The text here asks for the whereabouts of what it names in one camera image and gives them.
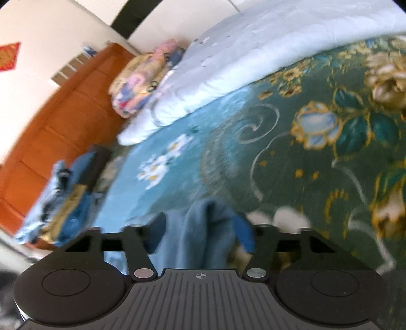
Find olive folded cloth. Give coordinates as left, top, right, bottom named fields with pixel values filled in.
left=47, top=185, right=87, bottom=236

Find white glossy wardrobe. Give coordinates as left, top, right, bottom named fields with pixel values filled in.
left=111, top=0, right=248, bottom=49

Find folded blue cloth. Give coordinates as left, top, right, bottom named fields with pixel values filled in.
left=69, top=152, right=99, bottom=186

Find light blue floral quilt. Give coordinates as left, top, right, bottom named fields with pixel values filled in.
left=117, top=0, right=406, bottom=146

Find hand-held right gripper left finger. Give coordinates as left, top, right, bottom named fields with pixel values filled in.
left=64, top=212, right=167, bottom=282

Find folded colourful floral quilt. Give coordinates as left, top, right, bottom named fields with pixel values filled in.
left=108, top=39, right=188, bottom=119

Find green floral bedsheet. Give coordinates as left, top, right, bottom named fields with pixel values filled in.
left=92, top=35, right=406, bottom=330

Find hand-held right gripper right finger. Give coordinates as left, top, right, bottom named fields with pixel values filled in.
left=232, top=214, right=336, bottom=282

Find beige cardboard boxes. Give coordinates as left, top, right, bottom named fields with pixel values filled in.
left=52, top=52, right=87, bottom=85

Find light blue clothes pile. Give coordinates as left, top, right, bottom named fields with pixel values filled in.
left=15, top=159, right=96, bottom=249

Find orange wooden headboard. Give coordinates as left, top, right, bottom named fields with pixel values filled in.
left=0, top=43, right=138, bottom=237

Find red wall decoration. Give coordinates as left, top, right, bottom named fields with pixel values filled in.
left=0, top=41, right=21, bottom=73

